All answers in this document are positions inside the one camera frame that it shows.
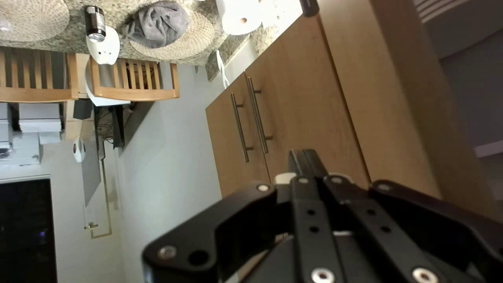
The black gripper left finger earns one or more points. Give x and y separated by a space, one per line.
308 225

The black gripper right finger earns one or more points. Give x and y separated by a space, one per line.
377 230

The wooden cabinet door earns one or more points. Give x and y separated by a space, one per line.
222 142
434 115
374 104
303 95

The round woven placemat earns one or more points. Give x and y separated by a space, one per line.
193 40
36 18

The white paper towel roll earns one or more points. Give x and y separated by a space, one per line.
237 18

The wooden slatted chair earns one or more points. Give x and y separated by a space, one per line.
131 95

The crumpled grey cloth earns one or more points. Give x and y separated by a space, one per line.
157 24

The white and black countertop appliance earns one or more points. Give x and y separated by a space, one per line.
104 48

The wooden dish rack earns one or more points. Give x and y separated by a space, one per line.
32 95

